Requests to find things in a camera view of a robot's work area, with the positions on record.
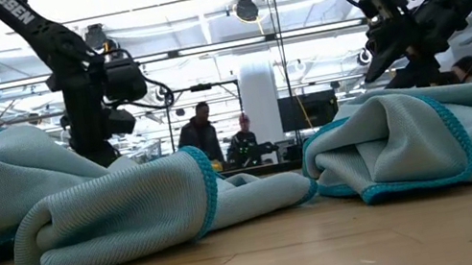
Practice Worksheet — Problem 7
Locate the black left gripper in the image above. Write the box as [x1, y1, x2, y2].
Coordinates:
[54, 73, 145, 176]

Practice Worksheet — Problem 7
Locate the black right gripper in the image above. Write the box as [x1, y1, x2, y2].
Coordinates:
[351, 0, 472, 98]

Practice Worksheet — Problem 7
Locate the light blue microfiber towel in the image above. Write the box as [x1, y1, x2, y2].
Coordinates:
[292, 73, 472, 216]
[0, 75, 328, 265]

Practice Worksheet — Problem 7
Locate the white building pillar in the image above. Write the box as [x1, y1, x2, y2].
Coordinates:
[236, 57, 292, 167]

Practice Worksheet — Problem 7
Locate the black robot workstation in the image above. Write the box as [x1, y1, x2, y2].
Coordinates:
[237, 138, 282, 167]

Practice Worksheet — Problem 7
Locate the small ring cable reel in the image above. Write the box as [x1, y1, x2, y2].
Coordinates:
[153, 83, 171, 103]
[355, 45, 375, 67]
[293, 57, 308, 75]

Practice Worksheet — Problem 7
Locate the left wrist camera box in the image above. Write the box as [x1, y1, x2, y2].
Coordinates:
[99, 54, 151, 107]

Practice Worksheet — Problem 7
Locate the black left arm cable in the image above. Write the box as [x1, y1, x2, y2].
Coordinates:
[102, 39, 178, 120]

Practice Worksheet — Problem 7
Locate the black wall monitor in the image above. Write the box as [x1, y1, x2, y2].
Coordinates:
[277, 87, 342, 133]

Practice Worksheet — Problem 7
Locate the thin yellow hanging cord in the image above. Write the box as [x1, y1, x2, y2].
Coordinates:
[295, 90, 314, 131]

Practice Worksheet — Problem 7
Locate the ceiling cable reel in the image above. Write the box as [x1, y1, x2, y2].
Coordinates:
[231, 0, 262, 26]
[82, 22, 111, 54]

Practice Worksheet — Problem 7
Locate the black table edge rail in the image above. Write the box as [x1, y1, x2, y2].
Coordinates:
[218, 156, 305, 184]

